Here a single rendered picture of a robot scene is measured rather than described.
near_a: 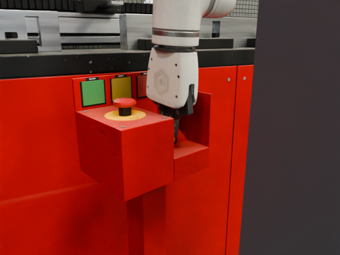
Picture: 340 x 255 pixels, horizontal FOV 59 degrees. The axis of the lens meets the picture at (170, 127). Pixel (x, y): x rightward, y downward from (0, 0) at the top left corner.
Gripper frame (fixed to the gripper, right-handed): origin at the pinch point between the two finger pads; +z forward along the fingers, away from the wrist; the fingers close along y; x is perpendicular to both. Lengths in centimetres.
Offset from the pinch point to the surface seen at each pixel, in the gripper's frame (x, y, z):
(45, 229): -18.7, -22.3, 30.2
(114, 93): -6.8, -9.4, -5.6
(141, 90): -0.3, -9.4, -5.5
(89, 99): -12.2, -9.4, -5.0
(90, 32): 13, -57, -13
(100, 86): -9.7, -9.6, -7.2
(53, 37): -8.0, -35.9, -13.9
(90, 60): -5.1, -22.6, -10.0
